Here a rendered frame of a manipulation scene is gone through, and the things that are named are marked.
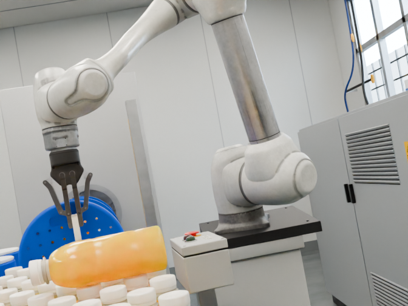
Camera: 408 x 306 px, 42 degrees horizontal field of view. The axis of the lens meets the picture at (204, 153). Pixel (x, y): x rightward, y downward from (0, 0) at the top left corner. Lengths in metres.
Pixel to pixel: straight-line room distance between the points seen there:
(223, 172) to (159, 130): 4.91
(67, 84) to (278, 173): 0.66
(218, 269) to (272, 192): 0.49
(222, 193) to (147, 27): 0.58
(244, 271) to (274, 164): 0.36
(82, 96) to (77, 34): 5.70
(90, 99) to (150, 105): 5.43
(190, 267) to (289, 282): 0.64
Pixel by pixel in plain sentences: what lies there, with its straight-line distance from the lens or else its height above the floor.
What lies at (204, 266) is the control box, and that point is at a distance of 1.15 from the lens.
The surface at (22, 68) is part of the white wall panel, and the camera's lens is 6.95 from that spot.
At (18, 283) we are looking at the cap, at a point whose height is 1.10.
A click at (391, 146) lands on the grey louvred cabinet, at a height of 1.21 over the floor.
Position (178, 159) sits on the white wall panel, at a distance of 6.58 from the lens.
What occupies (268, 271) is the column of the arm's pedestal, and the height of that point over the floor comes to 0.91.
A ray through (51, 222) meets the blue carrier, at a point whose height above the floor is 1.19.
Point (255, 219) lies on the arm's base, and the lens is 1.75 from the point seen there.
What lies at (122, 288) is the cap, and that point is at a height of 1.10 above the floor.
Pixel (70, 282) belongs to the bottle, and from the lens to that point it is 0.84.
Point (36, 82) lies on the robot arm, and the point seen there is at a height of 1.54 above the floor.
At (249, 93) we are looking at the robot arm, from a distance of 1.56.
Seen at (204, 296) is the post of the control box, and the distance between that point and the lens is 1.24.
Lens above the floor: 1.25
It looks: 2 degrees up
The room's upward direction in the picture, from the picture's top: 10 degrees counter-clockwise
